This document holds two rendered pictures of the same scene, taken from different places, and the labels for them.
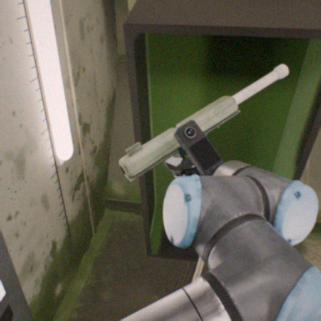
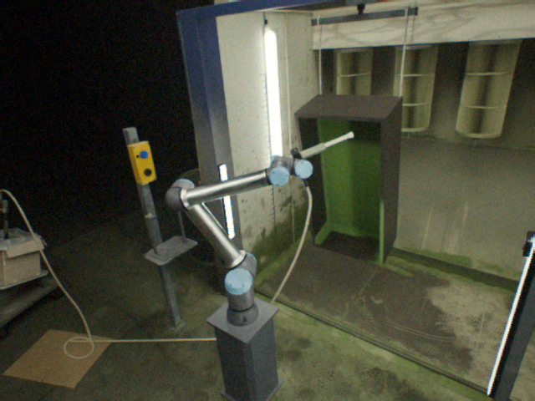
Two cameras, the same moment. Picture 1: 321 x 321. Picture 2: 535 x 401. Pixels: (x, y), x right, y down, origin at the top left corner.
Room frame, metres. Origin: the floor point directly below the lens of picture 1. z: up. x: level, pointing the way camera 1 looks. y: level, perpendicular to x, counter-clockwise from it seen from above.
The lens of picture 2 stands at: (-1.18, -0.79, 2.07)
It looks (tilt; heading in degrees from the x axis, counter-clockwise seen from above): 25 degrees down; 28
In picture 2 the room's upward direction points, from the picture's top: 4 degrees counter-clockwise
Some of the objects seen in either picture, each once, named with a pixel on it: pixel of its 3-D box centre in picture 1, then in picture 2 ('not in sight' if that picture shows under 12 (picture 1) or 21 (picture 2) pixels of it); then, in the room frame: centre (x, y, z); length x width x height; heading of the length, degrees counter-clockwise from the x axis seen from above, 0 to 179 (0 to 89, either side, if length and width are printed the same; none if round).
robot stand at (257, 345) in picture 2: not in sight; (247, 353); (0.08, 0.11, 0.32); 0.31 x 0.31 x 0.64; 80
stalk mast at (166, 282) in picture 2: not in sight; (155, 240); (0.32, 0.97, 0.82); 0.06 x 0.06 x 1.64; 80
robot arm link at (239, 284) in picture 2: not in sight; (239, 287); (0.08, 0.11, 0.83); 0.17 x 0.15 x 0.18; 23
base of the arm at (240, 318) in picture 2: not in sight; (242, 307); (0.08, 0.11, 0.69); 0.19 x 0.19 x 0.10
